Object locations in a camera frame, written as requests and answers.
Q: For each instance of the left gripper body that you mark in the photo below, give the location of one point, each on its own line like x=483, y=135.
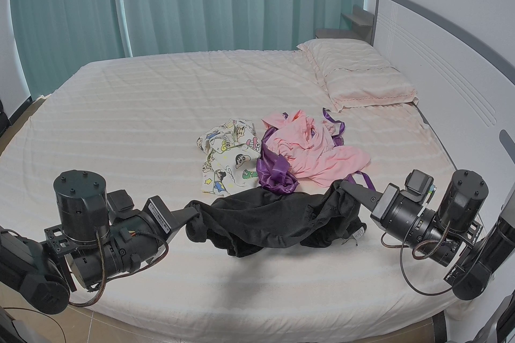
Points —
x=132, y=241

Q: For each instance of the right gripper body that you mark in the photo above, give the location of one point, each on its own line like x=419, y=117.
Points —
x=402, y=219

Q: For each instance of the black T-shirt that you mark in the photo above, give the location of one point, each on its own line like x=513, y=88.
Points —
x=261, y=220

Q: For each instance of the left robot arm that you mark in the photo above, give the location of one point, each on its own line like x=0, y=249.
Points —
x=24, y=269

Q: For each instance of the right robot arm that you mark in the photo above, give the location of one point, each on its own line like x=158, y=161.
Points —
x=462, y=192

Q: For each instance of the bed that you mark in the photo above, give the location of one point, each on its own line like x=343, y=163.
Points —
x=161, y=112

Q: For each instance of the pink garment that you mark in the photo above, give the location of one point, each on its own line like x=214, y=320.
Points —
x=314, y=156

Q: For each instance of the white printed garment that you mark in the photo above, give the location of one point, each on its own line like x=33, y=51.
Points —
x=225, y=156

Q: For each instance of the purple garment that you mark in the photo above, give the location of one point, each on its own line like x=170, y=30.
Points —
x=273, y=172

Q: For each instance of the pale pink pillow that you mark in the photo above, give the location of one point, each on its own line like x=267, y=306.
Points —
x=358, y=72

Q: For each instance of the black chest of drawers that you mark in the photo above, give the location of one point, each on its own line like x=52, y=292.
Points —
x=3, y=118

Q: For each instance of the grey bedside table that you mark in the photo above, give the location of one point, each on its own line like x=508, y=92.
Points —
x=346, y=34

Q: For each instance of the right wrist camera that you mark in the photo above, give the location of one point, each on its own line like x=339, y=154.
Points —
x=418, y=181

